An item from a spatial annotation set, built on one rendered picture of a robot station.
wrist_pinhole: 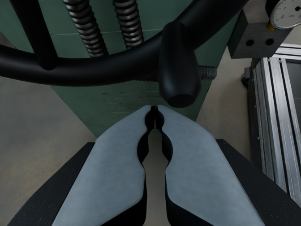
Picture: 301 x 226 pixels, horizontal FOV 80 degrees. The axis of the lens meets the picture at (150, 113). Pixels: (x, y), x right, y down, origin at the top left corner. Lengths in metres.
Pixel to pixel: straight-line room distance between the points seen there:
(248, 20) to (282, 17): 0.05
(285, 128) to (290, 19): 0.48
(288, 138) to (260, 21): 0.47
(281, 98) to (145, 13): 0.62
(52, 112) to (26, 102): 0.18
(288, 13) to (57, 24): 0.37
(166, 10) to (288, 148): 0.58
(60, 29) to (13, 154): 0.79
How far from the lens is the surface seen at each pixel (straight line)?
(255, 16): 0.38
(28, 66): 0.20
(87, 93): 0.55
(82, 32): 0.23
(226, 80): 1.09
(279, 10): 0.33
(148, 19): 0.36
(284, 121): 0.78
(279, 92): 0.84
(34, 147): 1.04
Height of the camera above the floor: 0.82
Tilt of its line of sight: 62 degrees down
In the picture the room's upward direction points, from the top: 6 degrees counter-clockwise
